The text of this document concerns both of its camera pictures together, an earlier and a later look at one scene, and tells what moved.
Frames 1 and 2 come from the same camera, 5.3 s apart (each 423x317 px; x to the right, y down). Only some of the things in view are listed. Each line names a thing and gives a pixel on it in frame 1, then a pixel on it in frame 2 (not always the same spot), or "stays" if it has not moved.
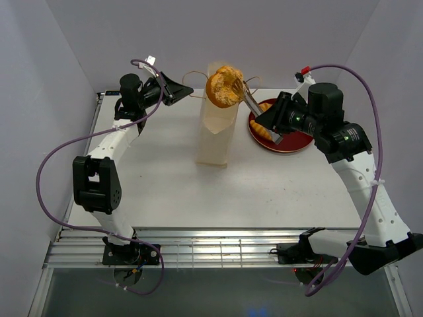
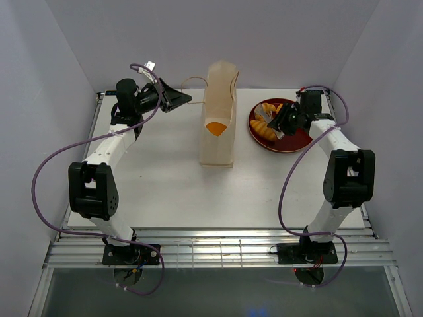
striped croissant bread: (262, 130) stays
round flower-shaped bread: (219, 87) → (216, 128)
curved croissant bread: (264, 106) stays
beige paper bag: (218, 132) stays
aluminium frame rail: (82, 248) stays
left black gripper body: (168, 97) → (166, 104)
